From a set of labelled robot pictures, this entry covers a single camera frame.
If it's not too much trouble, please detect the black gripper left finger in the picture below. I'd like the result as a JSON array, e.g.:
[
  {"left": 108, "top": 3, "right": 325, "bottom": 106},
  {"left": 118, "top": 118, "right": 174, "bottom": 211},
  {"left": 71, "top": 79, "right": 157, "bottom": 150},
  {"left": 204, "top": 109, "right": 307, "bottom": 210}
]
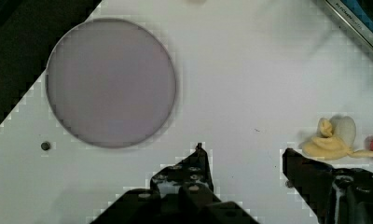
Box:
[{"left": 90, "top": 143, "right": 259, "bottom": 224}]

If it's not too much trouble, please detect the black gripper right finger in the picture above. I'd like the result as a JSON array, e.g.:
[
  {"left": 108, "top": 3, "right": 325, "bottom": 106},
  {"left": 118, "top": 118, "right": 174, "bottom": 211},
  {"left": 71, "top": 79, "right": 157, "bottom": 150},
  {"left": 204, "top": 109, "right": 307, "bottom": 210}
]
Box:
[{"left": 283, "top": 148, "right": 373, "bottom": 224}]

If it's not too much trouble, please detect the silver toaster oven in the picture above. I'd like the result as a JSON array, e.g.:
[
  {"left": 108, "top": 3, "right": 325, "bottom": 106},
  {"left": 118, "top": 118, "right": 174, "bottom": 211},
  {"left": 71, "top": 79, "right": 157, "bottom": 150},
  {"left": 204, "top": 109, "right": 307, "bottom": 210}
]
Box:
[{"left": 322, "top": 0, "right": 373, "bottom": 51}]

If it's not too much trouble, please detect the peeled banana toy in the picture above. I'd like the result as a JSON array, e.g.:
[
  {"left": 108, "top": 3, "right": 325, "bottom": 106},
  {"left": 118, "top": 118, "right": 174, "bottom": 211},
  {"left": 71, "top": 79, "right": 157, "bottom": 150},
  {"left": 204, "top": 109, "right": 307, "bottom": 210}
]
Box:
[{"left": 301, "top": 116, "right": 373, "bottom": 161}]

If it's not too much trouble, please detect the grey round plate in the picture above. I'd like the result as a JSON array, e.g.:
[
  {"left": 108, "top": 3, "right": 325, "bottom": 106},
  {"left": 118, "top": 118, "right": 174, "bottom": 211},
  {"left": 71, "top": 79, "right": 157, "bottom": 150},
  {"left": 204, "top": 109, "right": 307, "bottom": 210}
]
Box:
[{"left": 46, "top": 19, "right": 177, "bottom": 148}]

